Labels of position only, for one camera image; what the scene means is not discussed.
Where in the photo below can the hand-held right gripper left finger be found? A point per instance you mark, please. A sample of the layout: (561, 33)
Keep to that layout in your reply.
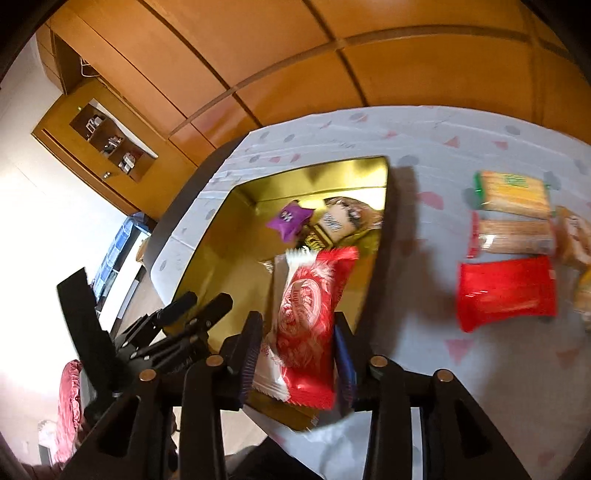
(251, 355)

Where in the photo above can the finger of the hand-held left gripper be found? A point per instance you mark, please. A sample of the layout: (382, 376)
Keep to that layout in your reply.
(180, 305)
(214, 308)

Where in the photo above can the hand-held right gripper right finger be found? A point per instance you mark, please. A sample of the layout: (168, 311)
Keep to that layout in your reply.
(344, 364)

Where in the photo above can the red and white snack packet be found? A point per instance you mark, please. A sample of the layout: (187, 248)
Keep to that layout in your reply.
(304, 323)

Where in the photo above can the black box with gold interior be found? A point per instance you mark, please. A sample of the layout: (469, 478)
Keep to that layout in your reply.
(231, 230)

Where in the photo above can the green-ended cracker packet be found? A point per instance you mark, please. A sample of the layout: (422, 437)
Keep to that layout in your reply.
(512, 194)

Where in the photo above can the orange pastry packet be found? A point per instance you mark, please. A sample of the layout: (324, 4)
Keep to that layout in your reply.
(575, 235)

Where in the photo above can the blue storage bin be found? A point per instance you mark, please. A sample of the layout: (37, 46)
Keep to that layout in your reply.
(111, 254)

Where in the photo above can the red ruffled cloth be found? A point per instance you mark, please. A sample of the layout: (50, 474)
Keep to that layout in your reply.
(69, 406)

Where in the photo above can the dark cloth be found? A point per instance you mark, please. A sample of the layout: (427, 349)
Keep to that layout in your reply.
(268, 461)

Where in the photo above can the purple candy packet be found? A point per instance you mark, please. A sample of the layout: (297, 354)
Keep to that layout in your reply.
(291, 219)

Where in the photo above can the gold snack packet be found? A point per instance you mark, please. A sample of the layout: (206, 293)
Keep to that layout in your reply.
(314, 241)

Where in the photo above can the brown and white pastry packet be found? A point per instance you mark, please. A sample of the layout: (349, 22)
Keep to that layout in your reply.
(344, 217)

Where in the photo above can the plain red snack packet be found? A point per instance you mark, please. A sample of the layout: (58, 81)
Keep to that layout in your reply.
(503, 290)

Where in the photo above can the wooden cabinet with open shelves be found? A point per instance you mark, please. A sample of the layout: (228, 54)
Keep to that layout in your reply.
(60, 124)

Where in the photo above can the red-ended cracker packet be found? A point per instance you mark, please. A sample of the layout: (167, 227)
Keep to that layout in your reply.
(512, 235)

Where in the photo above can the yellow snack packet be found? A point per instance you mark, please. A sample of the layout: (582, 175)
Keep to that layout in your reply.
(584, 295)

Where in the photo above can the white tablecloth with coloured shapes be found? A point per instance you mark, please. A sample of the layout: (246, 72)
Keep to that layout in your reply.
(461, 131)

